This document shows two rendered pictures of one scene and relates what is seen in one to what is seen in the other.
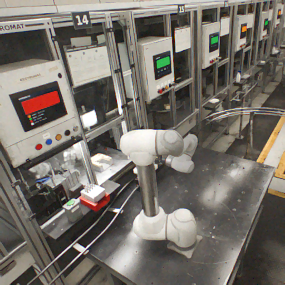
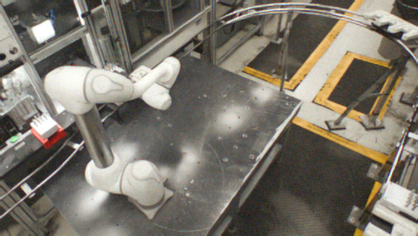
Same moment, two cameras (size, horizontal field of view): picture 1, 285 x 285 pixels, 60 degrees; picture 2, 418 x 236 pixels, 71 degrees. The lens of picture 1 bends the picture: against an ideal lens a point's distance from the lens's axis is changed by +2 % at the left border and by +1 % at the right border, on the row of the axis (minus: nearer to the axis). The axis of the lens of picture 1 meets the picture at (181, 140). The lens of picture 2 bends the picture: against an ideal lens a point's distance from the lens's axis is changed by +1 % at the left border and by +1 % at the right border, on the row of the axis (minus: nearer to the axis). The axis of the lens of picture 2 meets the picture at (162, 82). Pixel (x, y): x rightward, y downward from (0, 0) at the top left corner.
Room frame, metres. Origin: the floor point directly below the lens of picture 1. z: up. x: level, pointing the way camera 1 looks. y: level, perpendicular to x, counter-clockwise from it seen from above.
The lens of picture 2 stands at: (0.33, -0.36, 2.14)
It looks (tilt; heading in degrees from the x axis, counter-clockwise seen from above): 41 degrees down; 16
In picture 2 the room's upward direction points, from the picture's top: 9 degrees counter-clockwise
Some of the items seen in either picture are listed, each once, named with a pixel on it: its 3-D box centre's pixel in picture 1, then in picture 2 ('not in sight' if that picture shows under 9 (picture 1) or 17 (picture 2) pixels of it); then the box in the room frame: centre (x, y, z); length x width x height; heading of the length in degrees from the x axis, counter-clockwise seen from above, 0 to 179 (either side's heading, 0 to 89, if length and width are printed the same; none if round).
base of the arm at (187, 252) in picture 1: (186, 237); (152, 191); (1.06, 0.00, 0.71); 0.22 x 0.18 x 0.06; 147
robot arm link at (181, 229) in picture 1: (182, 225); (143, 180); (1.04, 0.02, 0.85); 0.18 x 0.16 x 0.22; 85
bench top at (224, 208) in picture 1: (188, 198); (170, 136); (1.47, -0.04, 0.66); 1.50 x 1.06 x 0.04; 147
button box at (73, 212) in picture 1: (72, 209); (19, 145); (1.11, 0.71, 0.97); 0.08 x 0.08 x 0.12; 57
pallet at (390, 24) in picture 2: not in sight; (390, 27); (2.45, -1.57, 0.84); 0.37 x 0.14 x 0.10; 25
